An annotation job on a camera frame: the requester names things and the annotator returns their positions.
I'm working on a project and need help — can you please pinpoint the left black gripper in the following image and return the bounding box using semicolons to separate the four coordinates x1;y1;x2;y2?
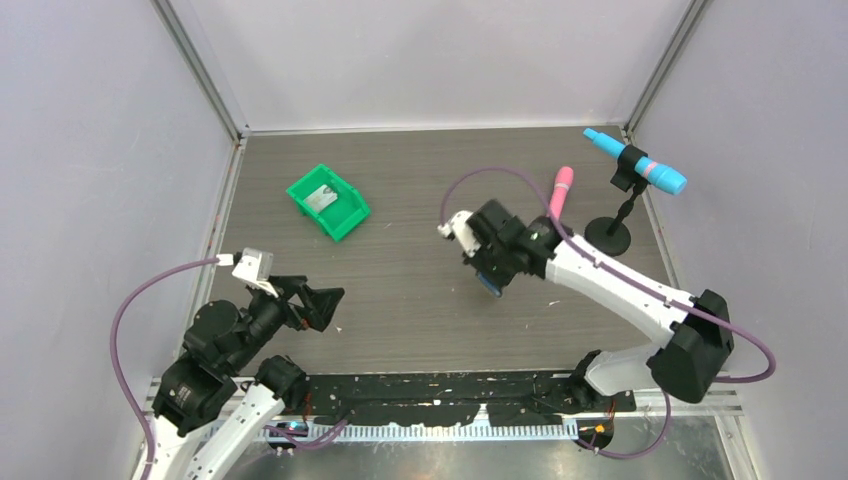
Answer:
227;274;344;372

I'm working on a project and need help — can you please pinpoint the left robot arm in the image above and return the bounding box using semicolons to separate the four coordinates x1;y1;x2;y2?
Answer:
134;275;345;479

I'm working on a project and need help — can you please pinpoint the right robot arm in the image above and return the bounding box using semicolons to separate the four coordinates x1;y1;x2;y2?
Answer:
438;200;734;411

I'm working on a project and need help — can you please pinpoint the grey card in bin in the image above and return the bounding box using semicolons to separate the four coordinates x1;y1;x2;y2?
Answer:
304;184;338;214

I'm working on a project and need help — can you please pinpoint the green plastic bin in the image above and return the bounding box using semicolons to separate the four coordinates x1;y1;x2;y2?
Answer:
286;164;371;243

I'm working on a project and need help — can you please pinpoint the pink toy microphone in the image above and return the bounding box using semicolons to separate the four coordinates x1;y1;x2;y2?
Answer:
549;166;574;220

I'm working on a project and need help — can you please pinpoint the black microphone stand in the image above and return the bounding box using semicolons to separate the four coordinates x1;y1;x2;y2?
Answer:
584;183;648;257

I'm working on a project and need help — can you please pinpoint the blue toy microphone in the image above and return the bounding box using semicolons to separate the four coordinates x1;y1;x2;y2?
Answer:
583;128;688;195

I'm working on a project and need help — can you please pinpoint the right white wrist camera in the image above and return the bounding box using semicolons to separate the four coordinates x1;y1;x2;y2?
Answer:
437;210;481;258

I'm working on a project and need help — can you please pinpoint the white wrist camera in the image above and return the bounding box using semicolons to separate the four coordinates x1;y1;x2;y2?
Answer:
437;210;481;258
215;248;279;298

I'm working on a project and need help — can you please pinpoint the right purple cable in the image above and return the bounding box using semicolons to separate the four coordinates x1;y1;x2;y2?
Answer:
439;166;776;386

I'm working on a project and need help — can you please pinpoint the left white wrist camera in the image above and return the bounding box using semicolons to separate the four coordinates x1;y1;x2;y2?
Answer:
215;248;279;298

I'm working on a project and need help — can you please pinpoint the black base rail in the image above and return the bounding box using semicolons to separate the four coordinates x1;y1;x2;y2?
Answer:
282;370;636;427

